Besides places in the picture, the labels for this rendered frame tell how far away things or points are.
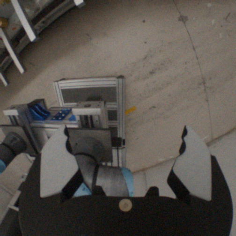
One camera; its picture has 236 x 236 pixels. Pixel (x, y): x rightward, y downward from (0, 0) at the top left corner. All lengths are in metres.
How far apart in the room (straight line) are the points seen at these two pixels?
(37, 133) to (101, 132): 0.49
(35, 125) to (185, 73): 1.66
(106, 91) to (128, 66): 0.42
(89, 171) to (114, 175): 0.09
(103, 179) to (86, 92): 1.08
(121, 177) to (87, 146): 0.19
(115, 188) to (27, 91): 1.96
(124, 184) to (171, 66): 1.40
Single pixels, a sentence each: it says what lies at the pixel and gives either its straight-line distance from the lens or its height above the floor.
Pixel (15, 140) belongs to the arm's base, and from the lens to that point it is 0.80.
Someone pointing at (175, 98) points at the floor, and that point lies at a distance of 1.67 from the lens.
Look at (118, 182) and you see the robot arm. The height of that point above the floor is 1.23.
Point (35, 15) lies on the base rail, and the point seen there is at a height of 0.70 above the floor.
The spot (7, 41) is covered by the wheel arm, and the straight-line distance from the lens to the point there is 0.90.
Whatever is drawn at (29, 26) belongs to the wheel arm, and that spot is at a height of 0.96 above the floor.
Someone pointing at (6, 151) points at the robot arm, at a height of 1.16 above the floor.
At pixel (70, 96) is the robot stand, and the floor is 0.21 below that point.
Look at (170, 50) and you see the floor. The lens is 1.54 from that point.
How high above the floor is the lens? 1.43
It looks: 61 degrees down
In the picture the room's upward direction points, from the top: 175 degrees counter-clockwise
